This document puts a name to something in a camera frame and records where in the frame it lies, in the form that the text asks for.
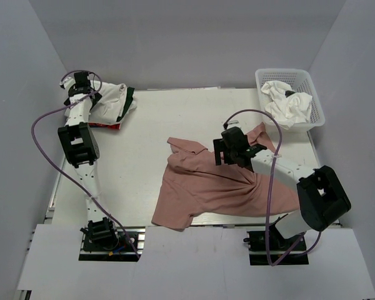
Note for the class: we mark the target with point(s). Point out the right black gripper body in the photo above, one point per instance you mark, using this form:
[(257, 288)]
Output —
[(229, 154)]

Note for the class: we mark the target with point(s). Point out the pink printed t shirt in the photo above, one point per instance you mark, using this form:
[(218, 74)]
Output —
[(192, 184)]

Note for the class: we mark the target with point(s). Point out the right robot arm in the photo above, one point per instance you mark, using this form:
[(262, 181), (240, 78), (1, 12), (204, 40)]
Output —
[(322, 198)]

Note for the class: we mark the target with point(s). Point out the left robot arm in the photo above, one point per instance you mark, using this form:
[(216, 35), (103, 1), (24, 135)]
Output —
[(82, 152)]

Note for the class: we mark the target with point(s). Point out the folded white t shirt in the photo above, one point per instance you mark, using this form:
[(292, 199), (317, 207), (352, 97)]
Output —
[(112, 106)]

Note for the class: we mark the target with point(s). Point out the folded dark green t shirt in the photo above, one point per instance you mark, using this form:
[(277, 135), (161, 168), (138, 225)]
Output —
[(130, 100)]

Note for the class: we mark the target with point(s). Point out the folded red t shirt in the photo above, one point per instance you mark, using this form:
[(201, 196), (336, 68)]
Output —
[(99, 125)]

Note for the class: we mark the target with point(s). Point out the crumpled white t shirt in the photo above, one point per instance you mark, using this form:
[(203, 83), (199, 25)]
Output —
[(287, 107)]

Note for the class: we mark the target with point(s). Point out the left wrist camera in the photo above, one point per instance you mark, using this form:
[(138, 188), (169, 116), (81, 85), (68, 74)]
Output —
[(81, 78)]

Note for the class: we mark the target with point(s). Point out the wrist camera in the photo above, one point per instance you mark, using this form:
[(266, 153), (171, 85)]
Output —
[(233, 137), (81, 78)]

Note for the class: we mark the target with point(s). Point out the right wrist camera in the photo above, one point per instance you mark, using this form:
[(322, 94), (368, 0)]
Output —
[(233, 137)]

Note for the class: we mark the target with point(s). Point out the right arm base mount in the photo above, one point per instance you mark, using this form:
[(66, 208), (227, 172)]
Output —
[(255, 241)]

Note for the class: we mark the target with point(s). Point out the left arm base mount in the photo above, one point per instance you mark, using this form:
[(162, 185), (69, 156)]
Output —
[(109, 249)]

